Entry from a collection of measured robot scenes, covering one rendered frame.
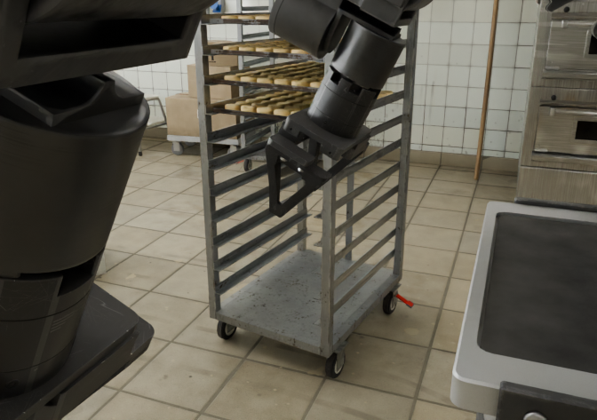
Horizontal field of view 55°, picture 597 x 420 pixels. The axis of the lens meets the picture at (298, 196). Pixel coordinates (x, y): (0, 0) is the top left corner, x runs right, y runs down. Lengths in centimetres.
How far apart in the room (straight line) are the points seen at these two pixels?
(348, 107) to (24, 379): 41
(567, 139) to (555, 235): 296
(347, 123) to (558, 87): 286
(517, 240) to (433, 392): 160
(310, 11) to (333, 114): 10
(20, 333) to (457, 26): 424
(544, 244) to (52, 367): 31
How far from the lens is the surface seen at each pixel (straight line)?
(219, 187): 194
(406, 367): 209
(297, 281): 228
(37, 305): 19
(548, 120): 336
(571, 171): 346
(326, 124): 57
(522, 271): 38
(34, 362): 22
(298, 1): 57
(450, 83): 441
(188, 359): 213
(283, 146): 54
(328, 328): 183
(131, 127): 17
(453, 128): 446
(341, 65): 56
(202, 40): 182
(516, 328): 32
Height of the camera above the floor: 120
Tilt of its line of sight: 19 degrees down
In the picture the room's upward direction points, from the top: straight up
